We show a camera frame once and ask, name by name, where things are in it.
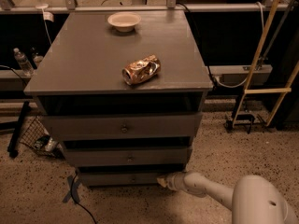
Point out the grey middle drawer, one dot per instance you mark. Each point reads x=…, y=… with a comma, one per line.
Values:
x=118, y=157

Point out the yellow wooden ladder frame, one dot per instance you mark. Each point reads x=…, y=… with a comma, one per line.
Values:
x=231, y=123

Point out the blue tape cross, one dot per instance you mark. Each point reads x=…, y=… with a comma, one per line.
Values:
x=73, y=184

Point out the black metal stand leg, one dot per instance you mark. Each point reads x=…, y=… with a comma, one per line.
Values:
x=12, y=147

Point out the white paper bowl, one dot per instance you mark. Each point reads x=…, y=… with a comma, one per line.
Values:
x=124, y=21

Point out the grey wooden drawer cabinet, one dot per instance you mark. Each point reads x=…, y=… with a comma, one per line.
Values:
x=81, y=75

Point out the black wire mesh basket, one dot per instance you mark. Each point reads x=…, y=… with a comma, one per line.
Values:
x=37, y=138

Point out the clear plastic water bottle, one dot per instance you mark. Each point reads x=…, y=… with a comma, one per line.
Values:
x=23, y=62

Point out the grey bottom drawer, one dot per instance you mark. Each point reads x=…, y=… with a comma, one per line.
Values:
x=93, y=180

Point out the grey top drawer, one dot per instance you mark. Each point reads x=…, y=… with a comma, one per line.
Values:
x=74, y=128

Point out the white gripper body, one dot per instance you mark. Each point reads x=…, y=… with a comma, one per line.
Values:
x=173, y=181

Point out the crushed golden soda can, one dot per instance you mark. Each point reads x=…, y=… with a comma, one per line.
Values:
x=142, y=70

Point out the grey drawer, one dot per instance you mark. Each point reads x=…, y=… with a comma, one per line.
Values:
x=74, y=128
x=93, y=180
x=118, y=157

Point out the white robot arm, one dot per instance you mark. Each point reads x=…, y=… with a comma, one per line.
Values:
x=253, y=199

